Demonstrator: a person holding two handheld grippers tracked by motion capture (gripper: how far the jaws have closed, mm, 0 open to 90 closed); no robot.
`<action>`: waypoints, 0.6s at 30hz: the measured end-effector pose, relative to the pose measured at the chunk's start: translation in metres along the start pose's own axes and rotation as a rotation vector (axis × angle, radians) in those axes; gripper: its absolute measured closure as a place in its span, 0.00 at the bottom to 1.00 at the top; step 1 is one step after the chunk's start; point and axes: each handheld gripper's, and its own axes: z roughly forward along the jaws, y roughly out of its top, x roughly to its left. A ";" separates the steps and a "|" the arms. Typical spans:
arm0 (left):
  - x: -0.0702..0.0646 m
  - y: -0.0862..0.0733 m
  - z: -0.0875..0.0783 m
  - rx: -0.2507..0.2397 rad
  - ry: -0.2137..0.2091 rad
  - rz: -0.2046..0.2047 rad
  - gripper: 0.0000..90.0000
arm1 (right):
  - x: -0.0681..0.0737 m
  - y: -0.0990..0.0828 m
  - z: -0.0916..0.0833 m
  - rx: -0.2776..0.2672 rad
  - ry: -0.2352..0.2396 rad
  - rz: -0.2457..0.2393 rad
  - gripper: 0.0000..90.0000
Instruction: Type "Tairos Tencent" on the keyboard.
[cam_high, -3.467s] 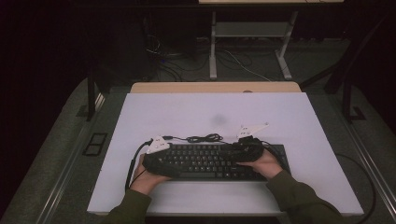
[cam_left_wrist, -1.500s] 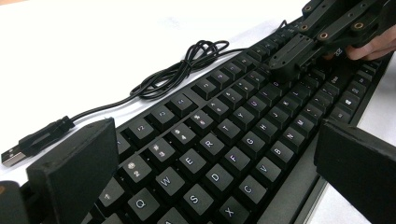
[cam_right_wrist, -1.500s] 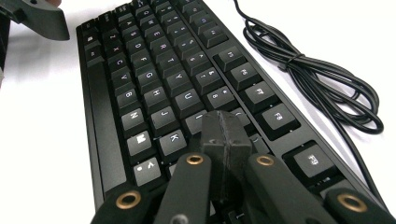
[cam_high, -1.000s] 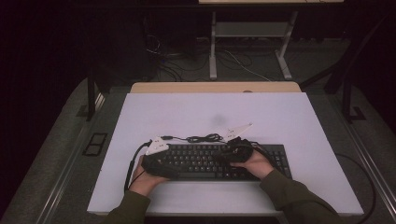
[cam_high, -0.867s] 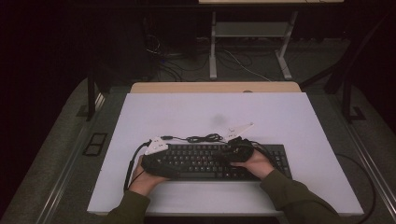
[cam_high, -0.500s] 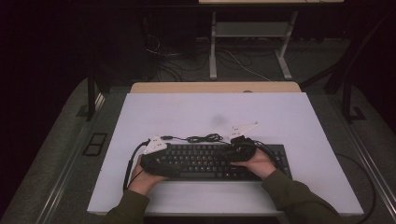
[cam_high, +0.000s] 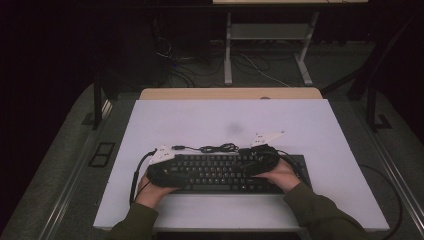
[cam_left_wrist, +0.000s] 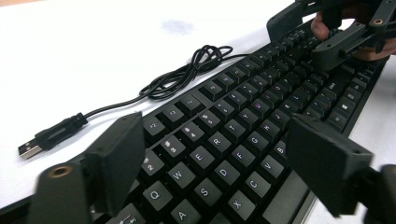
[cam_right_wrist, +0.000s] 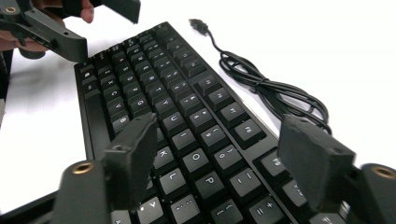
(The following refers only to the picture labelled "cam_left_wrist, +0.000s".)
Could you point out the black computer keyboard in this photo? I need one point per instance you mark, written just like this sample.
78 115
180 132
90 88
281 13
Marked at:
236 130

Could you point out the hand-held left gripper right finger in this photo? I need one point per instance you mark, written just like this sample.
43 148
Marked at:
323 161

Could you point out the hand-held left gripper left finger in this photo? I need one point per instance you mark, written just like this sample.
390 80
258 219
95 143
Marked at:
118 155

